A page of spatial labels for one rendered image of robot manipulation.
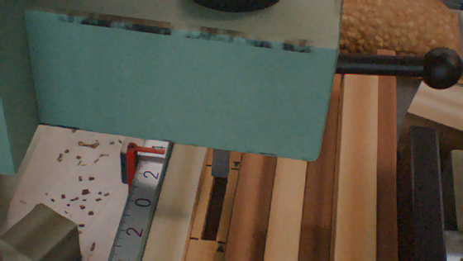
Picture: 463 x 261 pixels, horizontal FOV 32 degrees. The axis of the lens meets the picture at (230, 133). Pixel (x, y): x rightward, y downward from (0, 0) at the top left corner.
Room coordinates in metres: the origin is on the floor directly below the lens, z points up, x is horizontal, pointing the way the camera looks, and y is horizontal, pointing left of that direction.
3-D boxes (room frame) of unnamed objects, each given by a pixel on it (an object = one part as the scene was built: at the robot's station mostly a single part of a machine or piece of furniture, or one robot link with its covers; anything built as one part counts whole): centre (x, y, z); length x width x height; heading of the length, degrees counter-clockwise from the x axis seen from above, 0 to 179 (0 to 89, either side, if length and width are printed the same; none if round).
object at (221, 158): (0.31, 0.00, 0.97); 0.01 x 0.01 x 0.05; 85
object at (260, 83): (0.31, 0.02, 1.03); 0.14 x 0.07 x 0.09; 85
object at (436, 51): (0.30, -0.07, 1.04); 0.06 x 0.02 x 0.02; 85
